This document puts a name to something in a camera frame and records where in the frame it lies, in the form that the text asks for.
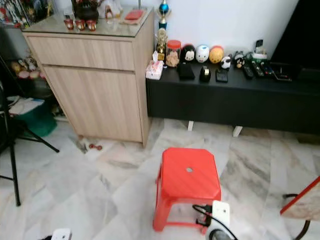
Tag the colourful boxed figures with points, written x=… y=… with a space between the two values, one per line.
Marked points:
x=25 y=11

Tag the green bin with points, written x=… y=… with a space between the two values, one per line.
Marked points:
x=40 y=124

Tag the pale ceramic figurine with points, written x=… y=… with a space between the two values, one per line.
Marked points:
x=112 y=9

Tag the white paper stack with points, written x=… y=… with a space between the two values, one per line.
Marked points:
x=26 y=105

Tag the small black animal figure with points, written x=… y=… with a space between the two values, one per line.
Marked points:
x=239 y=59

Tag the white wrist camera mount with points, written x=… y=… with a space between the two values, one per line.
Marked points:
x=61 y=235
x=221 y=212

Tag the white egg figure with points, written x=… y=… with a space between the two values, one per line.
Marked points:
x=202 y=54

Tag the black mouse egg figure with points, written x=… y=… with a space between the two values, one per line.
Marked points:
x=188 y=54

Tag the black low tv console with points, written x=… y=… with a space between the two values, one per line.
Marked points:
x=225 y=102

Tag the gold trophy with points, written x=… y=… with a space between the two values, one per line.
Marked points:
x=161 y=46

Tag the red lidded snack jar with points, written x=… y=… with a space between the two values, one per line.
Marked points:
x=173 y=54

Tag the small red tea cup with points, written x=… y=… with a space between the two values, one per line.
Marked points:
x=91 y=25
x=69 y=24
x=80 y=25

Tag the black phone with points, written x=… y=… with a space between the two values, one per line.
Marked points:
x=221 y=75

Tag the black curved chair leg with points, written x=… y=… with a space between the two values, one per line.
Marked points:
x=290 y=196

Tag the black tape dispenser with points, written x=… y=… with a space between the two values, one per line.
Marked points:
x=205 y=74

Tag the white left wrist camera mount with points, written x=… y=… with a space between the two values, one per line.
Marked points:
x=61 y=235

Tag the yellow bear egg figure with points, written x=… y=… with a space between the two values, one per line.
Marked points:
x=216 y=55

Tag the red plastic stool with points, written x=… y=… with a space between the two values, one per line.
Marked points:
x=187 y=182

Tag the brown dumbbell toy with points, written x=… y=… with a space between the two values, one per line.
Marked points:
x=95 y=147

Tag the red edged table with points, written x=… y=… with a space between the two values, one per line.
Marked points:
x=305 y=202

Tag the black remote control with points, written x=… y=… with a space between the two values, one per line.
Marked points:
x=258 y=69
x=248 y=71

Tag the dark teapot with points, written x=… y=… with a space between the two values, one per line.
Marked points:
x=86 y=10

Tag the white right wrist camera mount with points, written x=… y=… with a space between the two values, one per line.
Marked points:
x=221 y=212

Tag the black tripod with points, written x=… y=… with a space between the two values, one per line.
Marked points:
x=14 y=165

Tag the white console leg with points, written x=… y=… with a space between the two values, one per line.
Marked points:
x=237 y=131
x=190 y=126

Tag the green white holder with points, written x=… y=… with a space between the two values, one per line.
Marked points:
x=259 y=52

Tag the small panda figure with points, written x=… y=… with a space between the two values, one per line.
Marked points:
x=226 y=62

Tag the blue globe trophy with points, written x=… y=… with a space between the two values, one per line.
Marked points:
x=164 y=8

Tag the black wallet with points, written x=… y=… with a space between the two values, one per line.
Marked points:
x=185 y=71

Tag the black flat tray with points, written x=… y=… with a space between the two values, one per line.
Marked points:
x=282 y=75

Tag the black television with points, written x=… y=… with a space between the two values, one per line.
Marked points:
x=300 y=40

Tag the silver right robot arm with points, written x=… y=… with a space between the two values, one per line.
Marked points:
x=219 y=235

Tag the light wooden cabinet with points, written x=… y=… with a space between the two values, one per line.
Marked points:
x=97 y=95

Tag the shelf trinket cluster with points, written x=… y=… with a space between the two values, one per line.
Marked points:
x=26 y=67

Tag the pink tissue pack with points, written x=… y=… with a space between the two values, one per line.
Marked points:
x=154 y=70

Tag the red booklet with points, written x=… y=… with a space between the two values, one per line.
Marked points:
x=134 y=16

